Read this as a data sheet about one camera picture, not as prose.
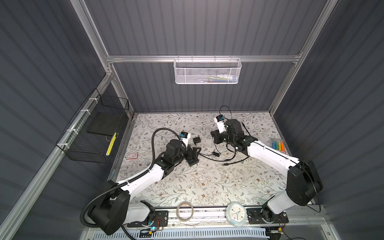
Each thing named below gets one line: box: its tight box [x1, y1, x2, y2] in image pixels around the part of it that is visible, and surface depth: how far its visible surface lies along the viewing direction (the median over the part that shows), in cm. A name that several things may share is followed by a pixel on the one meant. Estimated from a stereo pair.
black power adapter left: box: [192, 137, 201, 145], surface depth 104 cm
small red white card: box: [126, 152, 138, 160], surface depth 98 cm
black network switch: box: [186, 158, 199, 167], surface depth 93 cm
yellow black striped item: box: [105, 132, 117, 156], surface depth 71 cm
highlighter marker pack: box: [271, 139, 286, 153], surface depth 102 cm
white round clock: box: [225, 201, 248, 227], surface depth 74 cm
